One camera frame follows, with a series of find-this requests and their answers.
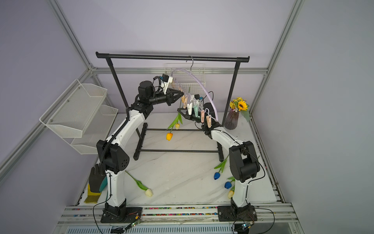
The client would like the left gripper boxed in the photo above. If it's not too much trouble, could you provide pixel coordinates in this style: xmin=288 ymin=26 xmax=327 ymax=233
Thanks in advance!
xmin=149 ymin=89 xmax=184 ymax=106

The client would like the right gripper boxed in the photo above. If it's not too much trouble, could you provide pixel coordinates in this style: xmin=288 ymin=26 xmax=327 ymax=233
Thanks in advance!
xmin=178 ymin=108 xmax=208 ymax=125

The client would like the purple clip hanger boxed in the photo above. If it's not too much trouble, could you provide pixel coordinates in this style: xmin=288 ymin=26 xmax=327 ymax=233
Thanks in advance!
xmin=165 ymin=56 xmax=219 ymax=122

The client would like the pale yellow tulip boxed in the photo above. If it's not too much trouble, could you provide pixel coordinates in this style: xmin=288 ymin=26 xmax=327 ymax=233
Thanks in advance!
xmin=174 ymin=113 xmax=183 ymax=130

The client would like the orange tulip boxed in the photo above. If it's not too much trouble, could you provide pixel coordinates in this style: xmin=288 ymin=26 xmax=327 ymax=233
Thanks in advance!
xmin=166 ymin=116 xmax=177 ymax=141

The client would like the blue tulip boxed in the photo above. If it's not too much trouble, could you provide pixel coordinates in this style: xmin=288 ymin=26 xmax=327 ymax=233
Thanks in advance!
xmin=224 ymin=176 xmax=235 ymax=190
xmin=213 ymin=156 xmax=229 ymax=180

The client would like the black clothes rack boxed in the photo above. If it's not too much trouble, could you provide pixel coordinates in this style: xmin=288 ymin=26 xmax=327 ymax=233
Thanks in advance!
xmin=95 ymin=52 xmax=251 ymax=162

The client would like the cream white tulip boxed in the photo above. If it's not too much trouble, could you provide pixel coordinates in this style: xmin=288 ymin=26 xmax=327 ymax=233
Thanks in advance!
xmin=125 ymin=171 xmax=153 ymax=198

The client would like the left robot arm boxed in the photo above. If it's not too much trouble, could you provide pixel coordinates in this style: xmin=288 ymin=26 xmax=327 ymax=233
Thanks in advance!
xmin=96 ymin=81 xmax=184 ymax=216

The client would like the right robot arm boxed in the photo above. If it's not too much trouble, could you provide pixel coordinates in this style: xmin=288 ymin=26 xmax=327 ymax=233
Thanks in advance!
xmin=201 ymin=109 xmax=264 ymax=209

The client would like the sunflower bouquet in vase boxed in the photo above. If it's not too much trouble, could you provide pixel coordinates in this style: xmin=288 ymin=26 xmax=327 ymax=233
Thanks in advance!
xmin=224 ymin=97 xmax=250 ymax=130

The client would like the cream tulip right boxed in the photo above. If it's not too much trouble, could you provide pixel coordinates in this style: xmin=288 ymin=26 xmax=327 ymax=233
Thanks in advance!
xmin=228 ymin=186 xmax=235 ymax=199

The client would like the white mesh tiered shelf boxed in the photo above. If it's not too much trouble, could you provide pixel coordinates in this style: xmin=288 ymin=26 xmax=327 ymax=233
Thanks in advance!
xmin=40 ymin=80 xmax=118 ymax=155

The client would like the green work glove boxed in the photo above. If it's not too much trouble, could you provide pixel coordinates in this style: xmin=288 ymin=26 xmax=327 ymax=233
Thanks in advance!
xmin=99 ymin=176 xmax=108 ymax=193

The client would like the black yellow work glove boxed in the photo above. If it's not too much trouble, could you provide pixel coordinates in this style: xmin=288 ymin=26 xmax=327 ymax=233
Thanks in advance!
xmin=84 ymin=164 xmax=106 ymax=204

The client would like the white wire wall basket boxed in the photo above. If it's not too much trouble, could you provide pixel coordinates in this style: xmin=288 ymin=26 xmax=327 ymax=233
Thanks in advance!
xmin=164 ymin=63 xmax=206 ymax=96

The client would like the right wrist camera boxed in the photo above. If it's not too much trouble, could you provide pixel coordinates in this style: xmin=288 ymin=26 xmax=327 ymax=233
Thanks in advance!
xmin=193 ymin=94 xmax=201 ymax=109

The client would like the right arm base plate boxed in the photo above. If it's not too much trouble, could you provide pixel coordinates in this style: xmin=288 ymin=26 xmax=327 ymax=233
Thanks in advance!
xmin=217 ymin=205 xmax=258 ymax=222

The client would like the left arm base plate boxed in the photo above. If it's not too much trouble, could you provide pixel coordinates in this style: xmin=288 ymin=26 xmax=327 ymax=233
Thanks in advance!
xmin=100 ymin=206 xmax=143 ymax=223

